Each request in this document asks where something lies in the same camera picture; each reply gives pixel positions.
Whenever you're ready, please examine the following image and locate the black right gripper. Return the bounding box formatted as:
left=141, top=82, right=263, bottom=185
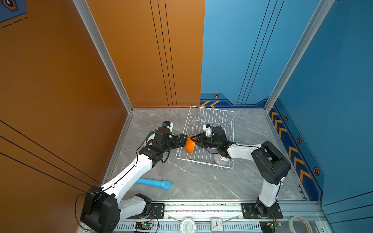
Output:
left=190, top=133, right=220, bottom=150

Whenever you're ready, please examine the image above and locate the orange bowl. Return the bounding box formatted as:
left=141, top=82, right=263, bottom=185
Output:
left=185, top=136, right=195, bottom=153

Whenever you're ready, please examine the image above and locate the striped ceramic bowl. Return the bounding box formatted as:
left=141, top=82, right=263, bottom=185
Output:
left=214, top=154, right=231, bottom=167

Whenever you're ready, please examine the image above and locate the white plate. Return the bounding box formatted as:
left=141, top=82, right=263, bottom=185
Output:
left=145, top=127, right=163, bottom=146

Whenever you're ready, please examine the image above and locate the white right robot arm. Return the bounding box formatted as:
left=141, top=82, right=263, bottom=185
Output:
left=185, top=124, right=291, bottom=218

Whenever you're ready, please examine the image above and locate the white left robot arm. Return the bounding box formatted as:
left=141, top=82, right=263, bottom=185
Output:
left=76, top=126, right=187, bottom=233

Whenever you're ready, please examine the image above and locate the blue toy microphone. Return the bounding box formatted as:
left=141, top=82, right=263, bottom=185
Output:
left=136, top=178, right=172, bottom=190

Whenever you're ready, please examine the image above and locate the small white alarm clock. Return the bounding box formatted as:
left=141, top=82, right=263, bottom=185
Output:
left=211, top=217, right=224, bottom=233

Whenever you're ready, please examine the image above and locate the green circuit board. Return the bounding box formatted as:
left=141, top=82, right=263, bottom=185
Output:
left=134, top=221, right=154, bottom=233

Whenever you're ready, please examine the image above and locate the small circuit board right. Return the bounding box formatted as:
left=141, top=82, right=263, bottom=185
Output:
left=259, top=221, right=282, bottom=233

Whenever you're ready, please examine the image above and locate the roll of white tape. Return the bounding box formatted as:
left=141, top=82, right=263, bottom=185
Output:
left=288, top=216, right=313, bottom=233

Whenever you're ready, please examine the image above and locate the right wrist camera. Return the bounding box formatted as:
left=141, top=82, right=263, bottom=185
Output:
left=203, top=124, right=212, bottom=137

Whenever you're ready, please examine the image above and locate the white wire dish rack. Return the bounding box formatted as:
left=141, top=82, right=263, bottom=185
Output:
left=176, top=106, right=235, bottom=168

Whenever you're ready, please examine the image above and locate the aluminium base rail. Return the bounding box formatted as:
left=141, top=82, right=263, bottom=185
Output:
left=113, top=200, right=333, bottom=233

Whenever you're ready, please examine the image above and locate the aluminium corner post right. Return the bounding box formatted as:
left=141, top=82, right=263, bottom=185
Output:
left=264, top=0, right=335, bottom=114

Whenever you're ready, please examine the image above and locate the aluminium corner post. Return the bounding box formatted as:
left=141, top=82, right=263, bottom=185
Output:
left=264, top=0, right=335, bottom=114
left=73, top=0, right=133, bottom=114

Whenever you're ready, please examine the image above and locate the aluminium corner post left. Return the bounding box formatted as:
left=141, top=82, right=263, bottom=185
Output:
left=73, top=0, right=133, bottom=114

